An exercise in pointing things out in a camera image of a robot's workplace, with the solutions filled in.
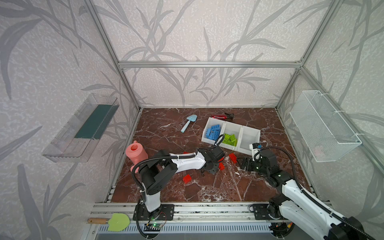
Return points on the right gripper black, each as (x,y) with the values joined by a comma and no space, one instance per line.
(248,163)

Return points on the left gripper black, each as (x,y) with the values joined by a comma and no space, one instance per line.
(212,165)

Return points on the red lego slim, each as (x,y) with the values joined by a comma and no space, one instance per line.
(221,166)

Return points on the blue lego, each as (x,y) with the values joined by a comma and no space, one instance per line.
(214,135)

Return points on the green lego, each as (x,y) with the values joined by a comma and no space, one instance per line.
(227,139)
(233,141)

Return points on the red lego diagonal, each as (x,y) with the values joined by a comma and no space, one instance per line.
(233,158)

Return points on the blue lego diagonal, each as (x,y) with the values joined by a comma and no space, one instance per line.
(207,133)

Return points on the blue lego horizontal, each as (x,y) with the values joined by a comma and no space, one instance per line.
(216,128)

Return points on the red lego bottom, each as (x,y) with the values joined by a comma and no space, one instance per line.
(187,179)

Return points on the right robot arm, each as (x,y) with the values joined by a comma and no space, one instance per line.
(297,204)

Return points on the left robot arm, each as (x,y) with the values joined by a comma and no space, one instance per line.
(153,174)

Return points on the white left bin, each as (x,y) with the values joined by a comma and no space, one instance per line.
(212,122)

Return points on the white bin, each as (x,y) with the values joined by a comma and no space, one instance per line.
(231,133)
(248,136)
(212,122)

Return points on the white middle bin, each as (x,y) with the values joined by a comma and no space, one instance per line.
(231,133)

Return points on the white right bin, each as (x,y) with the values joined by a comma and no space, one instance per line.
(248,136)

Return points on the light blue toy shovel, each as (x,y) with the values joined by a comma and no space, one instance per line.
(191,118)

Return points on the pink watering can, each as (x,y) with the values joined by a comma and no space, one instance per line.
(136,153)

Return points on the green toy shovel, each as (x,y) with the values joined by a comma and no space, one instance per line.
(116,223)

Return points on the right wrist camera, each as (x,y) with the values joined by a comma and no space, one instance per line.
(255,149)

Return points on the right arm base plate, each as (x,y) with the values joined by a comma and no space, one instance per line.
(264,212)

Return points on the aluminium front rail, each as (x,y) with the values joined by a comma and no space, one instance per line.
(209,212)

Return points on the white wire basket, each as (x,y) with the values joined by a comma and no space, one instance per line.
(325,131)

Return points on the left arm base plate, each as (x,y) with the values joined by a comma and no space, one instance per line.
(164,213)

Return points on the clear plastic wall shelf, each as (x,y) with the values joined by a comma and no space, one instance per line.
(78,139)

